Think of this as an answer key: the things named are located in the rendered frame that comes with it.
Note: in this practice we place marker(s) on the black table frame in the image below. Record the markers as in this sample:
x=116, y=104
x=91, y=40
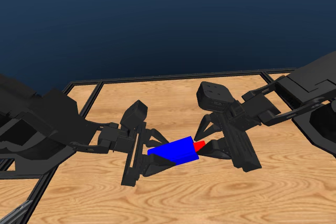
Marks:
x=183, y=76

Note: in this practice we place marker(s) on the thin red peg bar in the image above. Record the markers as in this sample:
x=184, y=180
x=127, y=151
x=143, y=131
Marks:
x=198, y=145

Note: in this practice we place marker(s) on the silver aluminium rail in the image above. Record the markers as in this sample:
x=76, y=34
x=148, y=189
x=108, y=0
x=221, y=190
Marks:
x=15, y=212

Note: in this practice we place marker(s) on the blue hollow socket block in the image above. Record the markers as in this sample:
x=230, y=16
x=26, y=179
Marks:
x=176, y=150

